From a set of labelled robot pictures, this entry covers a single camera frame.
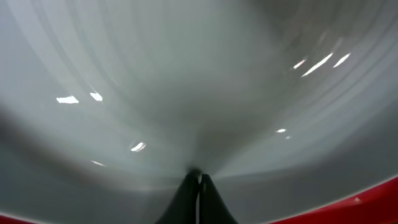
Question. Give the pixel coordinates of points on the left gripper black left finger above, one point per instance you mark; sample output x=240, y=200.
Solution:
x=182, y=208

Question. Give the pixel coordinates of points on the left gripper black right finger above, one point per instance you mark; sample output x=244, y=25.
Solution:
x=212, y=209

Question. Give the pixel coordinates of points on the light blue plate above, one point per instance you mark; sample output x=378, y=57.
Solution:
x=106, y=105

